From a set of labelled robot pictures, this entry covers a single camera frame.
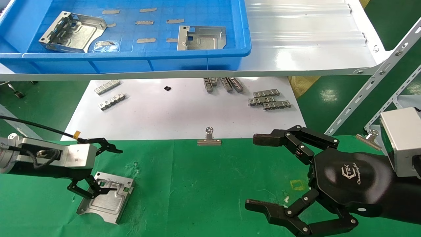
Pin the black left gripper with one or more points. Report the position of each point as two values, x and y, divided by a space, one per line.
42 172

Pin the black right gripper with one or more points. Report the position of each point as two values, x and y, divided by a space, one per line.
352 181

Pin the bent sheet metal part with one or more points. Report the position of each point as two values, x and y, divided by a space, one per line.
70 36
108 200

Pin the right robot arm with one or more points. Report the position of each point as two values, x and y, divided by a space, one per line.
409 197

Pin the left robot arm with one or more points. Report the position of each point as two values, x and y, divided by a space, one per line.
8 154

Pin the yellow woven bag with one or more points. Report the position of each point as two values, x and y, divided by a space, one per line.
304 86

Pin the green table cloth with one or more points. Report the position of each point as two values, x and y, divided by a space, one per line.
197 184

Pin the white paper sheet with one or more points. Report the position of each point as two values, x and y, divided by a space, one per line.
184 115

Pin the black caster wheel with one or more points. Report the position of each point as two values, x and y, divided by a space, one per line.
18 93

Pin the blue plastic bin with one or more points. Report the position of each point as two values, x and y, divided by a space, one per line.
138 62

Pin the small clear plastic bag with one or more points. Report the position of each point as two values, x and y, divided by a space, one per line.
107 48

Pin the white slotted angle bar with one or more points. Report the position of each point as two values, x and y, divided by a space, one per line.
391 102
371 82

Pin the white metal shelf board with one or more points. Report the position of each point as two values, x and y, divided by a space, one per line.
306 42

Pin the flat sheet metal part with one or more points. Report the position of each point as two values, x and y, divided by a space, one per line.
204 39

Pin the grey metal frame leg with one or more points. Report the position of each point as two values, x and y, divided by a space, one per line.
23 129

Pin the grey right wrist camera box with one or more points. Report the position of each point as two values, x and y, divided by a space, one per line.
403 141

